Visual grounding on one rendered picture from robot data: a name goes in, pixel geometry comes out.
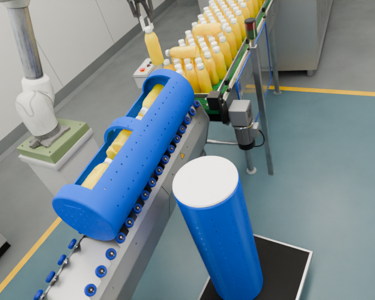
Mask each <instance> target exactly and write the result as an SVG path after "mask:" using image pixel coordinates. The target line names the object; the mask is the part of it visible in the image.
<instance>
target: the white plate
mask: <svg viewBox="0 0 375 300"><path fill-rule="evenodd" d="M237 183H238V171H237V169H236V167H235V166H234V164H233V163H232V162H230V161H229V160H227V159H225V158H222V157H217V156H206V157H200V158H197V159H194V160H192V161H190V162H188V163H187V164H185V165H184V166H183V167H182V168H181V169H180V170H179V171H178V172H177V174H176V175H175V177H174V180H173V192H174V195H175V197H176V198H177V199H178V200H179V201H180V202H181V203H183V204H185V205H187V206H189V207H195V208H204V207H210V206H213V205H216V204H218V203H220V202H222V201H224V200H225V199H226V198H228V197H229V196H230V195H231V194H232V193H233V191H234V190H235V188H236V186H237Z"/></svg>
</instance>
